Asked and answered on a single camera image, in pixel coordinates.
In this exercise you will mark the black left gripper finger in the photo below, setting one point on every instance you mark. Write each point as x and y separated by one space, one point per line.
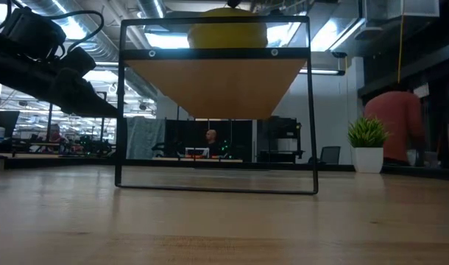
81 97

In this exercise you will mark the yellow bowl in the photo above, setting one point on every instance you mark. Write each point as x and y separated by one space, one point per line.
228 44
228 31

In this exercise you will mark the long ceiling light fixture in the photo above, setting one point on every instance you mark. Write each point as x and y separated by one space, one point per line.
106 64

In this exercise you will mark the person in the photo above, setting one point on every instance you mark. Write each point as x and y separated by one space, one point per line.
394 121
211 140
56 136

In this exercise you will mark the grey hanging cloth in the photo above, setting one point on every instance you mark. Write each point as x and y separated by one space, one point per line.
145 138

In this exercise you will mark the short ceiling light fixture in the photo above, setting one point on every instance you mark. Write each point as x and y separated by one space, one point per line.
322 72

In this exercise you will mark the white laptop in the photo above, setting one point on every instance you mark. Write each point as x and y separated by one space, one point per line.
197 152

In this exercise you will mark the black equipment cabinet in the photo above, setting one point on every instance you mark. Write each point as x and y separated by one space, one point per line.
279 129

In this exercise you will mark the black partition panel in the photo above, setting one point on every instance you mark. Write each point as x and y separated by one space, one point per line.
239 140

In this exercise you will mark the black robot with green lights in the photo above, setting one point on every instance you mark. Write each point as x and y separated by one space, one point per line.
226 149

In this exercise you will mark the long black background table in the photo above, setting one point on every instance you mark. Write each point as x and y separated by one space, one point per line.
276 166

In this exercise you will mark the grey office chair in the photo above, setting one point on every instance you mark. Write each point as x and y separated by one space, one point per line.
330 154

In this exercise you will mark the green plant in white pot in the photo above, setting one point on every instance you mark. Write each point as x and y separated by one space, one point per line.
367 158

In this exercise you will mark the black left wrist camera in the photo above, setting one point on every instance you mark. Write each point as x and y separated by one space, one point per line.
33 33

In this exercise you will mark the black metal frame stand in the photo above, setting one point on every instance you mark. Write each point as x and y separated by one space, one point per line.
49 125

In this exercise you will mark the silver ceiling duct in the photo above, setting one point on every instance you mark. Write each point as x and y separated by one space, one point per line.
112 46

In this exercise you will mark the wooden shelf with black frame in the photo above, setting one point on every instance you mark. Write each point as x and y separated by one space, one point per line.
217 88

